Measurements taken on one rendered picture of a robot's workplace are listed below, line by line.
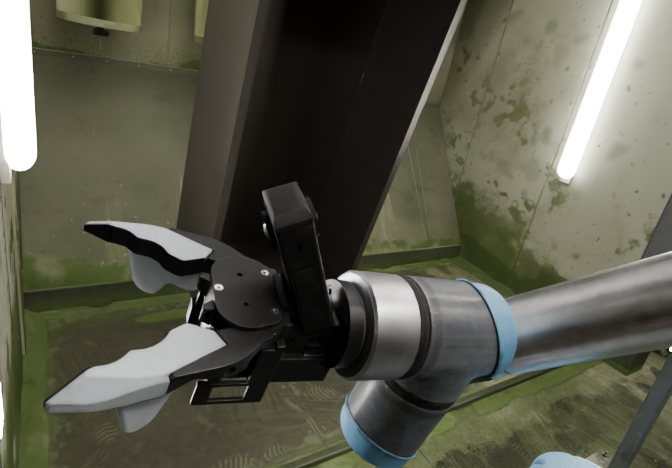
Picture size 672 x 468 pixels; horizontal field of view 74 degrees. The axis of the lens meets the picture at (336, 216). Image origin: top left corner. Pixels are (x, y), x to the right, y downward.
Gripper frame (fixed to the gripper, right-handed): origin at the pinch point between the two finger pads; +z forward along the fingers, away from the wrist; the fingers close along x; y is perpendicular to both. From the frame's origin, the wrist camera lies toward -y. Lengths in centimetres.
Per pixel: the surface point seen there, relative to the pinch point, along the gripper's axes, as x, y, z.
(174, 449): 62, 126, -32
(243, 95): 83, 12, -27
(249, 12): 87, -6, -24
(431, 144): 243, 60, -209
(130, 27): 196, 31, 1
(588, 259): 114, 61, -249
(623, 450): 22, 86, -185
